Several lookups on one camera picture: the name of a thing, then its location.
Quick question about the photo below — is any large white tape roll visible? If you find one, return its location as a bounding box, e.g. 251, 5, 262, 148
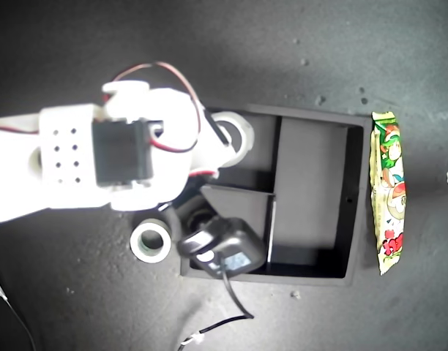
210, 111, 255, 168

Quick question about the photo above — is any small white tape roll green core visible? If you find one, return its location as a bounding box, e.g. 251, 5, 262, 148
129, 218, 173, 264

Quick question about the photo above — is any snack bar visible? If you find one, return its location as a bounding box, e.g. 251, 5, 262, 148
369, 110, 408, 276

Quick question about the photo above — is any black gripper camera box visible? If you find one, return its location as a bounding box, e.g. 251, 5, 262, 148
176, 216, 266, 276

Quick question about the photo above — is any black tray with wells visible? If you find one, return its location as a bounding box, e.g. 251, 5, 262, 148
179, 103, 372, 288

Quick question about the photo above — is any red servo wire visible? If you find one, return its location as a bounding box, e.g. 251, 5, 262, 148
102, 61, 204, 154

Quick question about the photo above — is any thin black and white cable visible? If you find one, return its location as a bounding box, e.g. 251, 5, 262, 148
0, 272, 37, 351

